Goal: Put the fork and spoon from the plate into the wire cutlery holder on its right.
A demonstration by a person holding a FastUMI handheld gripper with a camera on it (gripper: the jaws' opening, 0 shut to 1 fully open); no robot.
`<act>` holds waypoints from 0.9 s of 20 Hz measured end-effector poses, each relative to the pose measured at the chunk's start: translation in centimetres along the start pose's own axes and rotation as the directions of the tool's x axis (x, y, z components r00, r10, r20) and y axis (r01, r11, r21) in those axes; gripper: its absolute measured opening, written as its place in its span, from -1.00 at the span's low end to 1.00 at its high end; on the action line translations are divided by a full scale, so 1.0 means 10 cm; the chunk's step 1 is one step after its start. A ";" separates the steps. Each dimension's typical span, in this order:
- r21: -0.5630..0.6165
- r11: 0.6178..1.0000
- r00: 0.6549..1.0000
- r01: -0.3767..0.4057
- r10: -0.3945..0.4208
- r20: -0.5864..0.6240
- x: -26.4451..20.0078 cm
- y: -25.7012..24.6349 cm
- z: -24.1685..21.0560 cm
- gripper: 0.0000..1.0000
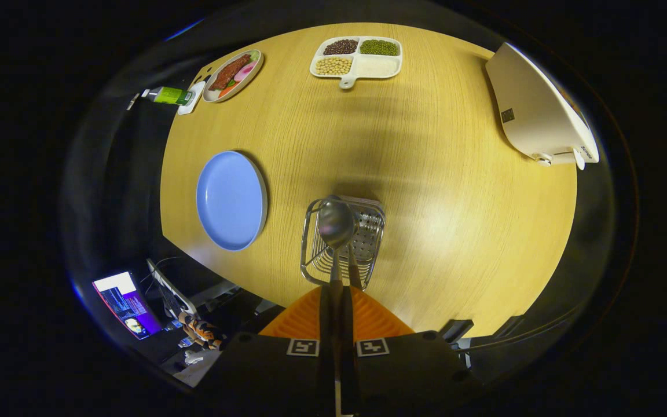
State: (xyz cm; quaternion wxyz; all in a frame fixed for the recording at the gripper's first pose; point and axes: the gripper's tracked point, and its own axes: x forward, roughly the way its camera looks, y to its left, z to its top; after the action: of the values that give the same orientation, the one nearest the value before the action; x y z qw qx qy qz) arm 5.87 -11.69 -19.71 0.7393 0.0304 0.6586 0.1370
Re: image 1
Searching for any white toaster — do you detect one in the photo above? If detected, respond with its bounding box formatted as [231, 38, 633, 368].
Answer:
[485, 42, 600, 170]

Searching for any white cloth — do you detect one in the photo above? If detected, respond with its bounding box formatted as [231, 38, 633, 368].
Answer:
[173, 349, 223, 387]

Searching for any white square coaster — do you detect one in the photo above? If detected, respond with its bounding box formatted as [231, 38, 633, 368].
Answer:
[177, 81, 207, 116]

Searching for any white divided dish of beans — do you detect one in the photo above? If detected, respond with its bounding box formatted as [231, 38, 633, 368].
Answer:
[309, 36, 404, 90]

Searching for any black bracket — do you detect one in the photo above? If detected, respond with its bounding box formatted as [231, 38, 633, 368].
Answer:
[439, 319, 475, 343]

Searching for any plate of meat and vegetables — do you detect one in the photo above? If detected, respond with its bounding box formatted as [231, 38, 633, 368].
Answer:
[202, 49, 265, 104]

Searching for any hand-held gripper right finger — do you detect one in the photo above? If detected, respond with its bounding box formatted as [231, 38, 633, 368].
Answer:
[340, 285, 485, 417]

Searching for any computer monitor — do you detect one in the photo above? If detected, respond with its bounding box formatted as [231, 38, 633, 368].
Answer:
[91, 270, 163, 341]

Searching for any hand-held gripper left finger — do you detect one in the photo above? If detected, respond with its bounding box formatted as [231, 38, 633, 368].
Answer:
[200, 285, 334, 417]

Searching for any wooden handle spoon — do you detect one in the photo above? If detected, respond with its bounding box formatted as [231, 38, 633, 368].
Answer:
[317, 197, 358, 417]

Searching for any metal wire cutlery basket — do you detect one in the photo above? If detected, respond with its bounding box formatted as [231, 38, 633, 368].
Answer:
[300, 195, 386, 291]

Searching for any green label water bottle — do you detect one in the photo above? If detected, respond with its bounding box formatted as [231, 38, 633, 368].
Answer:
[141, 86, 194, 106]

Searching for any wooden handle fork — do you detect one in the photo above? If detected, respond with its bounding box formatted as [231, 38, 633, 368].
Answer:
[345, 211, 369, 290]

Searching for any blue plate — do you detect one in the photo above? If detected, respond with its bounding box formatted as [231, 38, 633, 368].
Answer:
[196, 151, 269, 252]

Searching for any black backdrop cloth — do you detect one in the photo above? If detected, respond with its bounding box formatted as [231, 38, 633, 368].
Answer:
[64, 17, 207, 273]

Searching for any tiger striped plush toy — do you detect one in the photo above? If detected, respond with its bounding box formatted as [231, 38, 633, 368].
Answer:
[178, 312, 223, 351]

